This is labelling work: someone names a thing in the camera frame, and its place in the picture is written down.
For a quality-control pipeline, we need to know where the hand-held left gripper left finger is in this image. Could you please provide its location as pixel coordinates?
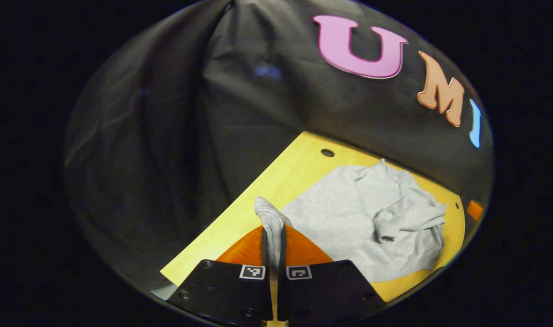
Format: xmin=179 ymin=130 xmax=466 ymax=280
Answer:
xmin=166 ymin=226 xmax=274 ymax=327

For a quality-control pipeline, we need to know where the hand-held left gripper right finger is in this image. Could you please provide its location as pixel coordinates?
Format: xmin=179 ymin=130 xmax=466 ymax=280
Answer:
xmin=277 ymin=225 xmax=388 ymax=325

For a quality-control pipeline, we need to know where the grey zip-neck sweatshirt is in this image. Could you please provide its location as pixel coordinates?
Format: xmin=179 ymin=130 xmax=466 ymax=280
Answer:
xmin=254 ymin=159 xmax=447 ymax=283

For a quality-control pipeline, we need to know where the black backdrop cloth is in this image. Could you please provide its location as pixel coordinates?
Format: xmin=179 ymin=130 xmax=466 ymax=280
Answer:
xmin=63 ymin=0 xmax=495 ymax=291

